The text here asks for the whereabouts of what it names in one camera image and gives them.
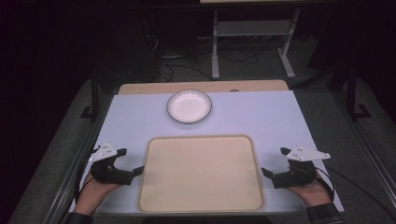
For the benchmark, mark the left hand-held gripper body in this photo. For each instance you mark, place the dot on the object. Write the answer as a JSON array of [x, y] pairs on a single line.
[[109, 175]]

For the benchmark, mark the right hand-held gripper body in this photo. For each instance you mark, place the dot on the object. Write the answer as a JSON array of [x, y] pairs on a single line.
[[297, 177]]

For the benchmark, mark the person's right hand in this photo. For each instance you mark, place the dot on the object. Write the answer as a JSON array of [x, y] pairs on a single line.
[[314, 193]]

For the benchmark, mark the person's left hand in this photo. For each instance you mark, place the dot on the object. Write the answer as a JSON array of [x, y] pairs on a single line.
[[93, 194]]

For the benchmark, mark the white table mat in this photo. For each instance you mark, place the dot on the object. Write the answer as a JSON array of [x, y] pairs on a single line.
[[264, 118]]

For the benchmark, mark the black metal stand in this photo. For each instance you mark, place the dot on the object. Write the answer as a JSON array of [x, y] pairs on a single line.
[[353, 93], [94, 96]]

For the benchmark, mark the beige plastic tray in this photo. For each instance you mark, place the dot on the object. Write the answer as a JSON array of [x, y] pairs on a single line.
[[200, 175]]

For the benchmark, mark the wooden table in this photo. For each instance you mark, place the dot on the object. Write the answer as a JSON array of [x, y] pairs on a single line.
[[149, 88]]

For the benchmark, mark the white round plate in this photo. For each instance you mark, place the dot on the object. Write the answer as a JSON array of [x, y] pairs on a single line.
[[189, 106]]

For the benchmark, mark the white metal desk frame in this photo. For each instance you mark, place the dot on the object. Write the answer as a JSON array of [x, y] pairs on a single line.
[[249, 28]]

